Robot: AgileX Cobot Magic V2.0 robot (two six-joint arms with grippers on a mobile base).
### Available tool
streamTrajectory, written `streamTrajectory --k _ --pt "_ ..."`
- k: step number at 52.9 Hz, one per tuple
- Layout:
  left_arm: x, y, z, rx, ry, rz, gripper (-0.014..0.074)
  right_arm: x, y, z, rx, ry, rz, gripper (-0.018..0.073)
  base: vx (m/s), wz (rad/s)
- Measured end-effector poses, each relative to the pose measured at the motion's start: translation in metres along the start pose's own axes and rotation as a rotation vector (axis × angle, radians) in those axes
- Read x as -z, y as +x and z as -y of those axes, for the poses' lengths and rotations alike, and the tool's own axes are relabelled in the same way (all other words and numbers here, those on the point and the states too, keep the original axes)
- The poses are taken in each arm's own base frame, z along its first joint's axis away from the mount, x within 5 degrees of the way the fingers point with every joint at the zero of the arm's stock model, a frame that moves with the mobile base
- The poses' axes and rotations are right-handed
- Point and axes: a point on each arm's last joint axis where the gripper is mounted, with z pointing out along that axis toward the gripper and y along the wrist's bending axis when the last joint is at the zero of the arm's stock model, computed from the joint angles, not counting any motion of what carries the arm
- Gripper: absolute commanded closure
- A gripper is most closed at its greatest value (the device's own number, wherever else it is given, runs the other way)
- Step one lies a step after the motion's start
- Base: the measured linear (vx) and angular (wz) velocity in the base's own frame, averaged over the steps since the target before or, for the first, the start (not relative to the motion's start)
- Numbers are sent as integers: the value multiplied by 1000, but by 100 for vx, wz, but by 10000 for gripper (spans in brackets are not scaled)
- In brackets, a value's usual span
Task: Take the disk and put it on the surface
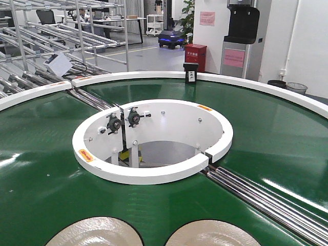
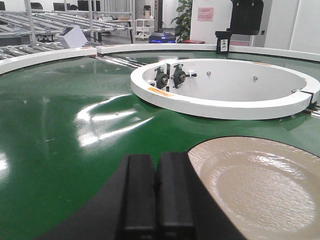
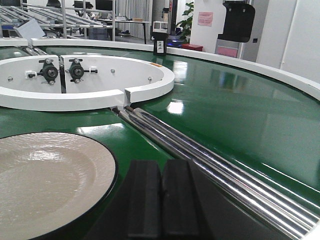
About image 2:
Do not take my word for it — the green bearing block left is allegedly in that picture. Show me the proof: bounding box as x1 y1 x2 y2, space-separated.
154 66 169 89

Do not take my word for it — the green bearing block right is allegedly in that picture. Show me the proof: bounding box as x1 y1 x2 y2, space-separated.
173 64 197 89

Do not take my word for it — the white label printer box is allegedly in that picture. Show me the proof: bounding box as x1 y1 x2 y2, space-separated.
56 24 87 49

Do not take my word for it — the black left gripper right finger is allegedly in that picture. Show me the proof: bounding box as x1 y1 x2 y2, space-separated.
157 152 195 240

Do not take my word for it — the green bearing block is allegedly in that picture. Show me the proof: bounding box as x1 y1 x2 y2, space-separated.
154 66 169 89
173 64 197 89

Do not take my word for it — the white shelf cart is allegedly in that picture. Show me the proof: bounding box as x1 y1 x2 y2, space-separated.
135 18 155 40

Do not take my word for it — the pink wall notice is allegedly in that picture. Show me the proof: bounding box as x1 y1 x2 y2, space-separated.
197 7 214 22

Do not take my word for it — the black water dispenser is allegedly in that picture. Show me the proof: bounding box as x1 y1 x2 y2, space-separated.
226 0 264 47

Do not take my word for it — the white inner conveyor ring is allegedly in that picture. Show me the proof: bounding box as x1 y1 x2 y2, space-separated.
129 58 320 121

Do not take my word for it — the green potted plant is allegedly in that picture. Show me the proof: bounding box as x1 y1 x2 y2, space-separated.
171 0 193 43

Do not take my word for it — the blue mobile robot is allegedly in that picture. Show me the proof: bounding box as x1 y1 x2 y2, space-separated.
148 32 176 44

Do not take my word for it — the metal roller rack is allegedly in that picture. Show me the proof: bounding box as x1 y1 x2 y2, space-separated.
0 0 136 60

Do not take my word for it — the white outer conveyor rim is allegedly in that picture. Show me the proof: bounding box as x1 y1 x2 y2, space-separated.
0 43 320 74

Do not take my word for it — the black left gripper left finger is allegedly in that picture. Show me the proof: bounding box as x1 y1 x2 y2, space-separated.
114 154 157 240

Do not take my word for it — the black sensor box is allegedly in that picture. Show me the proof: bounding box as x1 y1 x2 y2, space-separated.
215 31 232 55

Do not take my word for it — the beige plate black rim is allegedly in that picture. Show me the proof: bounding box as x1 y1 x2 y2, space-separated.
188 136 320 240

